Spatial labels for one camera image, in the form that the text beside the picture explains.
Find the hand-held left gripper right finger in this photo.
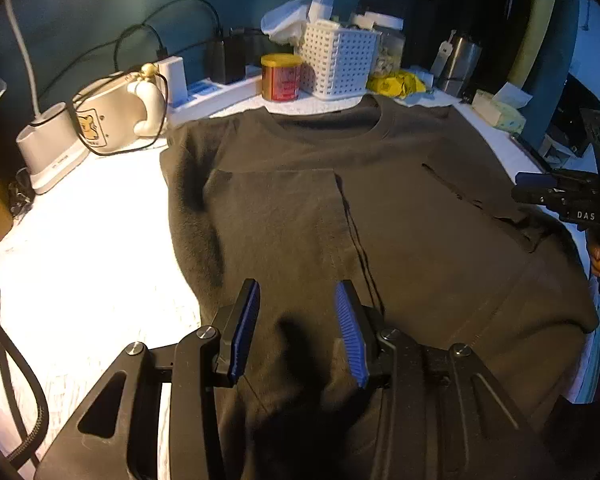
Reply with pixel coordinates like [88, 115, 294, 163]
[333, 280, 571, 480]

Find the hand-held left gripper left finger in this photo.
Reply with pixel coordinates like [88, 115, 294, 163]
[32, 278, 262, 480]

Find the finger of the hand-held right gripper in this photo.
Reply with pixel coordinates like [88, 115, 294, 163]
[516, 172, 557, 188]
[511, 186, 562, 207]

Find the dark grey t-shirt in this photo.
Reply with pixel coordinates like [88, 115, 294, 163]
[160, 95, 600, 480]

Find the tissue box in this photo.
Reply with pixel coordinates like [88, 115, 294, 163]
[471, 82, 529, 134]

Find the metal thermos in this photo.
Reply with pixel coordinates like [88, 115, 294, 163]
[437, 35, 483, 97]

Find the white hanging tag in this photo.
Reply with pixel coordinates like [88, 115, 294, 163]
[430, 30, 456, 79]

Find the white textured bedspread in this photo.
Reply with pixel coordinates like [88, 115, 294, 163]
[0, 65, 600, 480]

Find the yellow snack bag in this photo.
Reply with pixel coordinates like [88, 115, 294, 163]
[369, 71, 427, 97]

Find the clear jar with white lid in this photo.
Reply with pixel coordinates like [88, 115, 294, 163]
[352, 10, 407, 79]

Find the white perforated plastic basket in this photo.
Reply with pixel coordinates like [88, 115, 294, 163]
[299, 20, 384, 101]

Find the white power strip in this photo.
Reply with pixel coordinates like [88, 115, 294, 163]
[170, 65, 267, 112]

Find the cream box with cat print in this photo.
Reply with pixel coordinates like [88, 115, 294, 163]
[72, 72, 148, 157]

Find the red can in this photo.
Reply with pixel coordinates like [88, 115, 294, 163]
[260, 53, 304, 103]

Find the white charger block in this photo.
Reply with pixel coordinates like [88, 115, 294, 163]
[157, 57, 189, 107]

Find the white desk lamp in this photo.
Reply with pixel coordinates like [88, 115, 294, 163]
[2, 0, 98, 195]

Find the black power adapter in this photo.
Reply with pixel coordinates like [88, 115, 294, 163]
[208, 27, 247, 85]

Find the clear plastic bag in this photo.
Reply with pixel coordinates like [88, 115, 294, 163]
[260, 0, 331, 43]

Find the black braided cable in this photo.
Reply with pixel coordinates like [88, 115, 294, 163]
[0, 290, 49, 467]

